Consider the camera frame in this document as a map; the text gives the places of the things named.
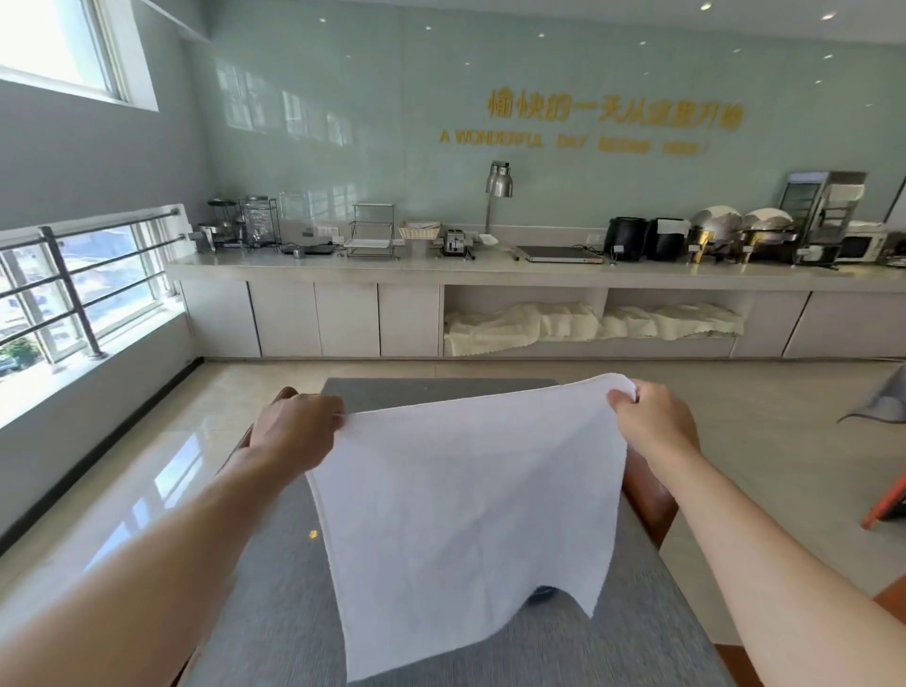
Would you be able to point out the black soup kettle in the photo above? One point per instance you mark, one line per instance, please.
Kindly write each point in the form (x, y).
(665, 244)
(626, 237)

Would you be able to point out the flat black warming plate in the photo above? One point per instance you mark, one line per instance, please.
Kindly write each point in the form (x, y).
(559, 253)

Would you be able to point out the light brown leather chair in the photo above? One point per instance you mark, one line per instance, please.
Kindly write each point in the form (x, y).
(893, 598)
(647, 502)

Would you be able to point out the black saucer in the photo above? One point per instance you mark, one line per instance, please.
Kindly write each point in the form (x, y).
(542, 596)

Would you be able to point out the pale yellow cloth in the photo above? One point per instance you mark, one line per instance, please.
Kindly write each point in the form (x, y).
(672, 322)
(510, 329)

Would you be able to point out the grey metal window railing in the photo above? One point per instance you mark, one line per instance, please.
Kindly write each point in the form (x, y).
(67, 290)

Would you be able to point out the white cabinet counter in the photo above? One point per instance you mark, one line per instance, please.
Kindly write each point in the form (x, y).
(347, 318)

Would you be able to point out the silver heat lamp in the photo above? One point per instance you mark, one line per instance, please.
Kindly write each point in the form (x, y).
(499, 180)

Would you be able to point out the white cloth napkin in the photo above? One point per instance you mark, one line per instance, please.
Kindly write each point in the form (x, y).
(460, 509)

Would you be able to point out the person's right hand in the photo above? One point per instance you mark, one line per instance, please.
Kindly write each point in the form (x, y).
(658, 432)

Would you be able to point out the wicker basket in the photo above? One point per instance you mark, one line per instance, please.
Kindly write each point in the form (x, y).
(420, 231)

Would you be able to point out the person's left forearm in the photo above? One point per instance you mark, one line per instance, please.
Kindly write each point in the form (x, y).
(141, 566)

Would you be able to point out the gold wall lettering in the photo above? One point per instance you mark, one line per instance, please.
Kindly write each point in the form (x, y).
(538, 106)

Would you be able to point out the silver chafing dish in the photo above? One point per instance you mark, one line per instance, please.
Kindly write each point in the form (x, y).
(768, 223)
(715, 223)

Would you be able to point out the low window with white frame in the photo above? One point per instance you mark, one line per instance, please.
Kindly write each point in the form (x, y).
(106, 283)

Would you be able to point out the person's right forearm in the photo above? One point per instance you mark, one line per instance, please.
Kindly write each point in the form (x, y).
(778, 580)

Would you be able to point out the black induction plate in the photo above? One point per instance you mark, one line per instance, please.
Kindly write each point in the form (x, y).
(308, 249)

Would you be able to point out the silver toaster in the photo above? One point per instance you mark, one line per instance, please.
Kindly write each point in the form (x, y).
(456, 243)

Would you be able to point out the glass display warmer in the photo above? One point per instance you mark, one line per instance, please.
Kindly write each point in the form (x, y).
(824, 205)

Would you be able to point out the grey cloth-covered table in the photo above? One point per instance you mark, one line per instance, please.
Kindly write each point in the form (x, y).
(885, 403)
(269, 601)

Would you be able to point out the orange chair leg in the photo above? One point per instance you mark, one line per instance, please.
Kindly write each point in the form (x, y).
(885, 506)

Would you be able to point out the white microwave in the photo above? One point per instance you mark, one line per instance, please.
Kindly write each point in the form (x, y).
(860, 246)

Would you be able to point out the dark brown leather chair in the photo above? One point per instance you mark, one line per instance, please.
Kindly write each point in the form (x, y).
(241, 442)

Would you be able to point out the glass juice dispenser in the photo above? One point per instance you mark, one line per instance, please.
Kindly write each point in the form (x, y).
(260, 221)

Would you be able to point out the high window with white frame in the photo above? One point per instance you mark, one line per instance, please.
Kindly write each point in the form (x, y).
(42, 42)

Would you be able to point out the person's left hand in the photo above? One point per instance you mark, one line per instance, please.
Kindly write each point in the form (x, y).
(294, 432)

